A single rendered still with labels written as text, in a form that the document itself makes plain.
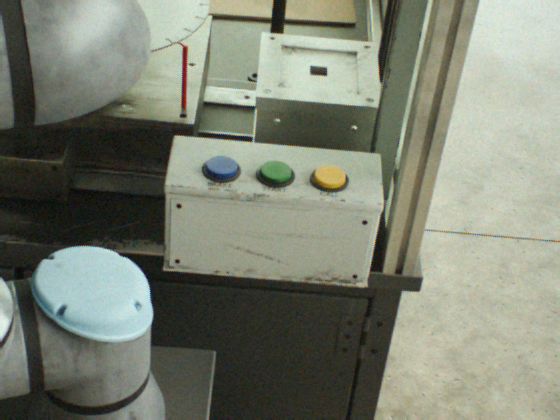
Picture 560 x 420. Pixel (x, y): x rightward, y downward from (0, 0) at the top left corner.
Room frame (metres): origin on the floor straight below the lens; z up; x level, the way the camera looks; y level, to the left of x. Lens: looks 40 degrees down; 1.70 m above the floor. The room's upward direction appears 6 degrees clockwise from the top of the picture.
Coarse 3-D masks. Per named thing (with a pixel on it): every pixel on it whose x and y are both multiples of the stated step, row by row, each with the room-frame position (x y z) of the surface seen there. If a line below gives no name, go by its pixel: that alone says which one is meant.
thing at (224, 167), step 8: (208, 160) 1.04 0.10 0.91; (216, 160) 1.04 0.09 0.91; (224, 160) 1.05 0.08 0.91; (232, 160) 1.05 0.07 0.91; (208, 168) 1.03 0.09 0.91; (216, 168) 1.03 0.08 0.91; (224, 168) 1.03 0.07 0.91; (232, 168) 1.03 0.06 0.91; (216, 176) 1.02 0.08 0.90; (224, 176) 1.02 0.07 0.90; (232, 176) 1.02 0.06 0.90
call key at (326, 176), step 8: (320, 168) 1.05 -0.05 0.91; (328, 168) 1.05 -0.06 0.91; (336, 168) 1.06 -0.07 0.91; (320, 176) 1.03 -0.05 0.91; (328, 176) 1.04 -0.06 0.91; (336, 176) 1.04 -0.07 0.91; (344, 176) 1.04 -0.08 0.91; (320, 184) 1.03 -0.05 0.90; (328, 184) 1.02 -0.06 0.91; (336, 184) 1.02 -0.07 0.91
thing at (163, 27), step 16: (144, 0) 1.36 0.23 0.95; (160, 0) 1.36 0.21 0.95; (176, 0) 1.37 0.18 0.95; (192, 0) 1.38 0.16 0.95; (208, 0) 1.38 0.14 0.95; (160, 16) 1.32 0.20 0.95; (176, 16) 1.32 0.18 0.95; (192, 16) 1.33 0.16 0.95; (160, 32) 1.27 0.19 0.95; (176, 32) 1.28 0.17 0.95; (192, 32) 1.29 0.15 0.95; (160, 48) 1.23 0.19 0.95
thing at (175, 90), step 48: (192, 48) 1.41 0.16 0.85; (144, 96) 1.26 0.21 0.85; (192, 96) 1.27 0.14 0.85; (240, 96) 1.42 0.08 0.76; (0, 144) 1.14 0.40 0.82; (48, 144) 1.15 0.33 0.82; (96, 144) 1.20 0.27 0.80; (144, 144) 1.20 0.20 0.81; (0, 192) 1.11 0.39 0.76; (48, 192) 1.11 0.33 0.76; (144, 192) 1.15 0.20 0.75
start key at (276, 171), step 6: (270, 162) 1.05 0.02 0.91; (276, 162) 1.05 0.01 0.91; (282, 162) 1.06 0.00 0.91; (264, 168) 1.04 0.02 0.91; (270, 168) 1.04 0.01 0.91; (276, 168) 1.04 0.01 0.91; (282, 168) 1.04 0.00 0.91; (288, 168) 1.04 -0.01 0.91; (264, 174) 1.03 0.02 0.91; (270, 174) 1.03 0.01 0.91; (276, 174) 1.03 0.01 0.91; (282, 174) 1.03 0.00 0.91; (288, 174) 1.03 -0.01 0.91; (270, 180) 1.02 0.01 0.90; (276, 180) 1.02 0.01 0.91; (282, 180) 1.02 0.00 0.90; (288, 180) 1.03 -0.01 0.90
